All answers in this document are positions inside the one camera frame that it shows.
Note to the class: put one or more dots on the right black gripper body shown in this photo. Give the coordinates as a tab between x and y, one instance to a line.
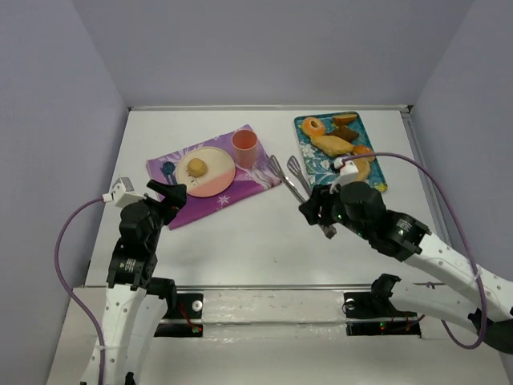
321	206

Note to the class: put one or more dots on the dark chocolate pastry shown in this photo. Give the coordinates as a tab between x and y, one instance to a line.
344	133

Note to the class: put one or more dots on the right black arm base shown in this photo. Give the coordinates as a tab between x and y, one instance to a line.
371	313

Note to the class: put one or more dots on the cream and pink plate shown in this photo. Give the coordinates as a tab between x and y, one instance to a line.
220	175

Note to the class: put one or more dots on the small round bread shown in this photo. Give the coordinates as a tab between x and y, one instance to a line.
197	167

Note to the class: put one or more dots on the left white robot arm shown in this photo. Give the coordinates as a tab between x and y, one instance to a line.
135	300

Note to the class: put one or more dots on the small glazed bun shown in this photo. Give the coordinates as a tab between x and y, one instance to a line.
366	151

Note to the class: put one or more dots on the blue plastic spoon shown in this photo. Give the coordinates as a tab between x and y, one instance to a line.
166	168

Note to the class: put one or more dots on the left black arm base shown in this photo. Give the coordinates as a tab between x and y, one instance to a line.
183	311

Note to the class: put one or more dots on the teal floral tray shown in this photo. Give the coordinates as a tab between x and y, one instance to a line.
318	164

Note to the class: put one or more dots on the purple floral placemat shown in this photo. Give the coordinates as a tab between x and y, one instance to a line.
247	182

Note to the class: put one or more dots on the metal mounting rail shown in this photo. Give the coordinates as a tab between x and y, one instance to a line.
342	287

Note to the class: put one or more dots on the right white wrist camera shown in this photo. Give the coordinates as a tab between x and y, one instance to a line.
346	172

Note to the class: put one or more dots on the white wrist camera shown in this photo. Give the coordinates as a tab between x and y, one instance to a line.
122	193
346	172

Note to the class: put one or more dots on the glazed ring doughnut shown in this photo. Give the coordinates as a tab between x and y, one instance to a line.
312	126

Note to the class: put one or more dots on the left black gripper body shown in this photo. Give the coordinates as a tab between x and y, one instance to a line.
171	199

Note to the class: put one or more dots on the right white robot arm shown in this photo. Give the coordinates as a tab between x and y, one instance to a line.
471	296

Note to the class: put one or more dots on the long golden bread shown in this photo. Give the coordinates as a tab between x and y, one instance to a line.
331	145

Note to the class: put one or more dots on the brown bread wedge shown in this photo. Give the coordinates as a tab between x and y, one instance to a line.
344	119

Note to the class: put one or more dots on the large plain doughnut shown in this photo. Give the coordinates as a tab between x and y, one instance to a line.
364	169

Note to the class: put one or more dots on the pink plastic cup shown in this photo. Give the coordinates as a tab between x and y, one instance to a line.
245	143

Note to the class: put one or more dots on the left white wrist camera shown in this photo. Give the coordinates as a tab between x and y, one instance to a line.
122	193

